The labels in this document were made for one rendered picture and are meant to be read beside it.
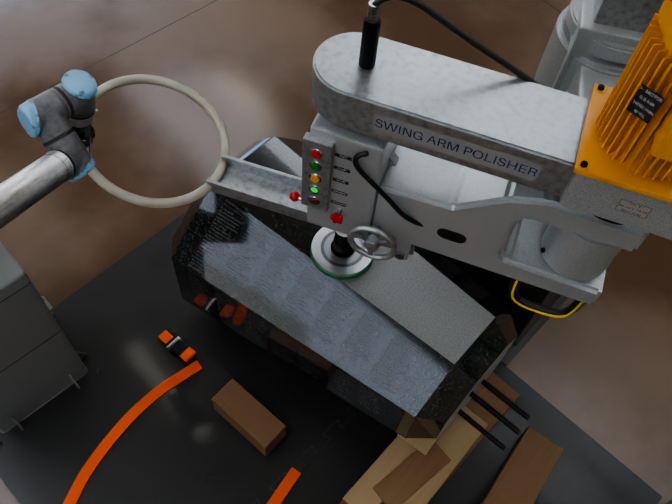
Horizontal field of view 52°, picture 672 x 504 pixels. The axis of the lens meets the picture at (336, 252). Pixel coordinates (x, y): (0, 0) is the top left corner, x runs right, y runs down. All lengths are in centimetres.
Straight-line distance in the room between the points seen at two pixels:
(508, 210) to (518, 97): 28
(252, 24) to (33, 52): 125
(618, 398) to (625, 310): 45
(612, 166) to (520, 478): 163
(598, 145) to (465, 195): 38
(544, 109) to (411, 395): 106
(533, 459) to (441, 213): 140
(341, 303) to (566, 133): 102
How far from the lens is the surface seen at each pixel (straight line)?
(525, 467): 297
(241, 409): 287
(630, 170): 164
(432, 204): 186
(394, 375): 233
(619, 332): 349
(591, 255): 190
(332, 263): 232
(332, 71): 169
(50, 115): 201
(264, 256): 246
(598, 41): 218
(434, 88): 169
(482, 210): 182
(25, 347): 276
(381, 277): 236
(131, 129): 388
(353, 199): 192
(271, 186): 227
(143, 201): 219
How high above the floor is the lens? 284
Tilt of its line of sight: 58 degrees down
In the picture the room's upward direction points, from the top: 7 degrees clockwise
